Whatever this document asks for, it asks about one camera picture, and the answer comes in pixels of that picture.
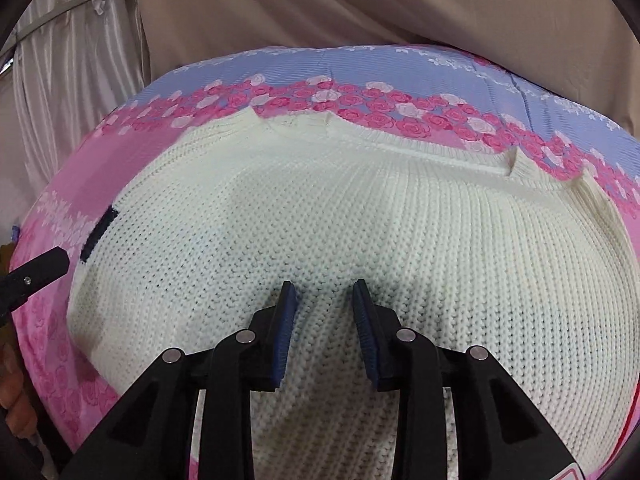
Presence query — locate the pink floral bed sheet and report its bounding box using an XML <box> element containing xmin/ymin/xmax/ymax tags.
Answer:
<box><xmin>9</xmin><ymin>44</ymin><xmax>640</xmax><ymax>480</ymax></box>

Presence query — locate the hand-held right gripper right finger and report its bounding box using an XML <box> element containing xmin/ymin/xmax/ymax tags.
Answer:
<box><xmin>352</xmin><ymin>279</ymin><xmax>574</xmax><ymax>480</ymax></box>

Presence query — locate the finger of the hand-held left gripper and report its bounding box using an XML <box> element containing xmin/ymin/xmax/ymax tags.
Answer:
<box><xmin>0</xmin><ymin>246</ymin><xmax>71</xmax><ymax>321</ymax></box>

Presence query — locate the white red black knit sweater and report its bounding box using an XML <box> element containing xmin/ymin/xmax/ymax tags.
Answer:
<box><xmin>67</xmin><ymin>109</ymin><xmax>640</xmax><ymax>480</ymax></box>

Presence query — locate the grey curtain band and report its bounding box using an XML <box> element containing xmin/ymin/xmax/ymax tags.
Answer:
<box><xmin>10</xmin><ymin>0</ymin><xmax>137</xmax><ymax>42</ymax></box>

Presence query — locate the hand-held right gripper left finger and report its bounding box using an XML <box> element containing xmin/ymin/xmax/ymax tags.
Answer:
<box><xmin>75</xmin><ymin>281</ymin><xmax>302</xmax><ymax>480</ymax></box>

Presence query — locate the white satin curtain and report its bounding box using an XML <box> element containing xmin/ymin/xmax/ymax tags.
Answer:
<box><xmin>0</xmin><ymin>0</ymin><xmax>153</xmax><ymax>246</ymax></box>

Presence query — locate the person's left hand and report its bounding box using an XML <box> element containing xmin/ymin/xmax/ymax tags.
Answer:
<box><xmin>0</xmin><ymin>344</ymin><xmax>40</xmax><ymax>442</ymax></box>

